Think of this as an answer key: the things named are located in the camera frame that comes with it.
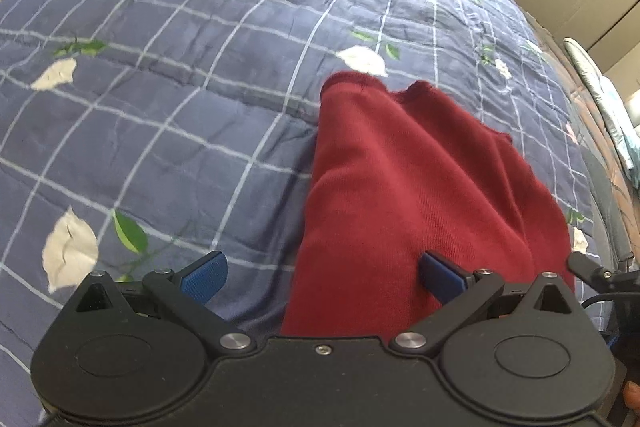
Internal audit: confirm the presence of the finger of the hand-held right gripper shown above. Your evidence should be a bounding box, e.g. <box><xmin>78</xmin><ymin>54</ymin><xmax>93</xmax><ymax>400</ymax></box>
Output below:
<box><xmin>566</xmin><ymin>251</ymin><xmax>612</xmax><ymax>294</ymax></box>

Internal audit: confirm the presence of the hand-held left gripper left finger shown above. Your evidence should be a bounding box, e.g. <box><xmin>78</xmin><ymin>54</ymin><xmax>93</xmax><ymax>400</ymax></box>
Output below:
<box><xmin>64</xmin><ymin>250</ymin><xmax>254</xmax><ymax>353</ymax></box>

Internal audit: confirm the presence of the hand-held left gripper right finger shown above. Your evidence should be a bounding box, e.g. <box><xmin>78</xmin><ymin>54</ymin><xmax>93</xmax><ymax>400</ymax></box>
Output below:
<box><xmin>389</xmin><ymin>251</ymin><xmax>587</xmax><ymax>355</ymax></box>

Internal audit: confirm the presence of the red knit garment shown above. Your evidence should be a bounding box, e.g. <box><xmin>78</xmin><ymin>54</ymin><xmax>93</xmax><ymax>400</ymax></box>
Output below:
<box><xmin>280</xmin><ymin>71</ymin><xmax>576</xmax><ymax>341</ymax></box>

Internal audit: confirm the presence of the blue checked floral blanket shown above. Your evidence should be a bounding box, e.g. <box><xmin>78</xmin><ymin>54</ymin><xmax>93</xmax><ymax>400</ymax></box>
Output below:
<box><xmin>0</xmin><ymin>0</ymin><xmax>603</xmax><ymax>427</ymax></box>

